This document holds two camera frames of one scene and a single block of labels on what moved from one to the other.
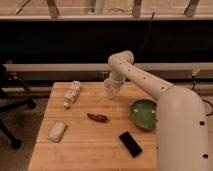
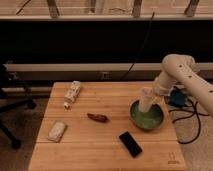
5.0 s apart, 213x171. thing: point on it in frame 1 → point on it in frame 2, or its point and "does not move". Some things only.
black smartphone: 130,144 does not move
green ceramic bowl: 144,113 does not move
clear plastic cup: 110,87 → 145,100
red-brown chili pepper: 98,118 does not move
